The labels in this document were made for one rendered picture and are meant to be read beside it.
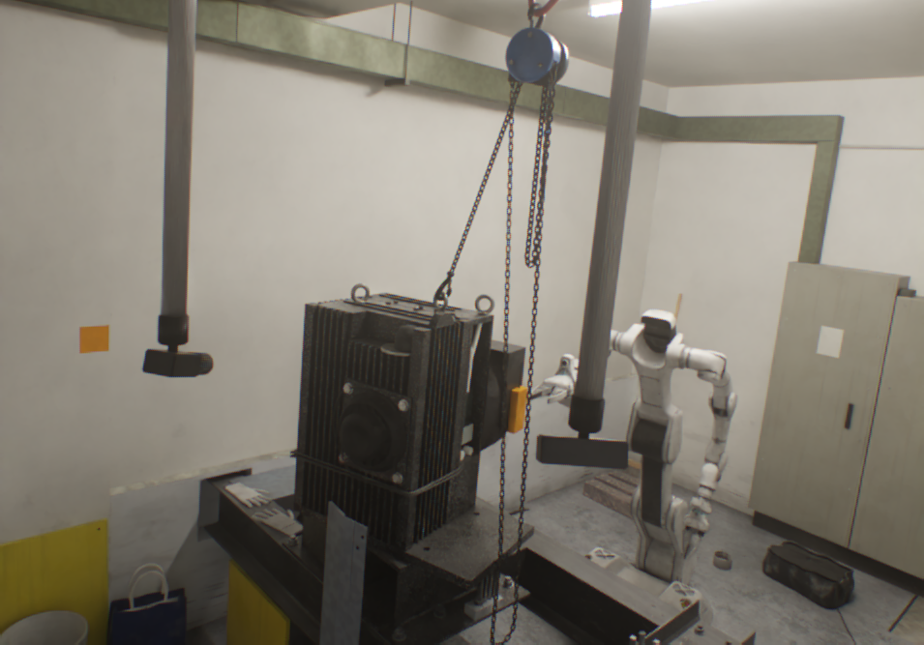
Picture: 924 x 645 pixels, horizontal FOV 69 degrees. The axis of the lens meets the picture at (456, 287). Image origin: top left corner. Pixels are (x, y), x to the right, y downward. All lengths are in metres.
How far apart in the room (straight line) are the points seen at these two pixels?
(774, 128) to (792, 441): 1.98
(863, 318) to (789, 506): 1.26
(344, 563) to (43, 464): 1.29
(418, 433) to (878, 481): 3.14
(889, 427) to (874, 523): 0.57
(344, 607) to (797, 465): 3.25
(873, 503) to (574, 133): 2.79
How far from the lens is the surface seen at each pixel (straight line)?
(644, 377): 2.94
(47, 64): 2.76
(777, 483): 4.86
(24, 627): 3.17
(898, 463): 4.60
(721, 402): 3.06
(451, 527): 2.43
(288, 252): 3.17
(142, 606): 3.23
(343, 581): 2.21
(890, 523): 4.70
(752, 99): 5.07
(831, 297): 4.55
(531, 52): 2.01
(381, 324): 2.22
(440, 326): 2.09
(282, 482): 3.24
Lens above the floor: 2.05
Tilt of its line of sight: 9 degrees down
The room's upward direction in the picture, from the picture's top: 5 degrees clockwise
